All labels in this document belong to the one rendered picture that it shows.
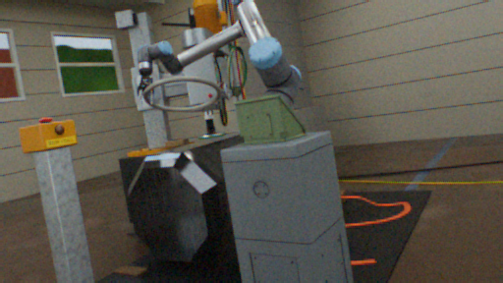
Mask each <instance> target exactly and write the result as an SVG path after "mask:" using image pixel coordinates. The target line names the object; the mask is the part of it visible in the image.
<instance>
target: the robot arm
mask: <svg viewBox="0 0 503 283"><path fill-rule="evenodd" d="M231 2H232V4H233V5H234V7H235V9H236V13H237V15H238V17H239V18H240V19H239V20H237V23H236V24H235V25H233V26H231V27H230V28H228V29H224V30H222V31H221V32H219V33H218V34H216V35H215V36H211V37H210V38H209V39H208V40H206V41H204V42H201V43H199V44H197V45H196V46H195V47H193V48H191V49H188V50H186V51H184V52H183V53H182V54H180V55H177V56H174V55H173V53H172V47H171V44H170V43H169V42H167V41H163V42H157V43H155V44H153V45H151V46H150V45H148V44H145V45H142V46H140V47H139V49H138V72H139V73H140V75H141V77H140V83H139V85H138V100H139V102H140V104H142V96H143V93H144V89H145V88H146V87H148V86H149V85H151V84H152V78H151V77H150V75H151V73H152V69H153V67H152V61H155V60H157V59H159V61H160V62H162V63H163V65H164V67H165V69H167V70H168V72H169V73H170V74H171V75H180V74H181V73H182V72H183V71H184V68H185V67H187V66H189V65H190V64H191V63H192V62H196V61H197V60H199V59H201V58H203V57H204V56H207V55H209V54H210V53H212V52H214V51H216V50H217V49H221V48H222V47H224V46H225V45H227V44H229V43H230V42H234V41H236V40H237V39H239V38H241V37H242V36H243V37H247V38H248V39H249V43H250V45H251V48H250V50H249V56H250V60H251V62H252V63H253V65H254V66H255V69H256V71H257V73H258V74H259V75H260V77H261V80H262V81H263V83H264V85H265V87H266V91H265V93H264V95H268V94H281V96H282V98H283V99H284V100H285V101H286V102H287V103H288V106H289V107H291V109H292V110H293V105H294V100H295V98H296V95H297V93H298V90H299V88H300V87H301V79H302V76H301V72H300V71H299V69H297V68H295V67H294V66H293V65H292V66H290V64H289V62H288V59H287V57H286V56H285V54H284V52H283V50H282V49H281V44H280V42H278V41H277V40H276V39H275V38H274V37H272V36H270V34H269V32H268V29H267V27H266V25H265V23H264V22H263V20H262V18H261V15H260V13H259V11H258V10H257V8H256V6H255V3H254V1H253V0H231ZM153 95H154V88H153V89H152V90H151V92H150V93H149V94H148V96H149V100H150V104H151V103H152V101H153Z"/></svg>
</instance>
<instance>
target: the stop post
mask: <svg viewBox="0 0 503 283"><path fill-rule="evenodd" d="M58 125H61V126H63V127H65V133H64V134H62V135H58V134H57V133H55V127H56V126H58ZM19 134H20V139H21V144H22V148H23V152H32V155H33V159H34V164H35V169H36V173H37V178H38V186H39V191H40V195H41V199H42V205H43V209H44V213H45V223H46V227H47V231H48V236H49V241H50V245H51V253H52V257H53V263H54V267H55V271H56V276H57V283H94V278H93V274H92V270H91V260H90V255H89V250H88V246H87V241H86V237H85V232H84V219H83V215H82V211H81V205H80V201H79V192H78V187H77V182H76V178H75V172H74V168H73V164H72V154H71V151H70V146H72V145H77V144H78V143H79V142H78V137H77V133H76V127H75V123H74V120H64V121H58V122H52V121H46V122H41V123H40V124H38V125H34V126H30V127H21V128H19Z"/></svg>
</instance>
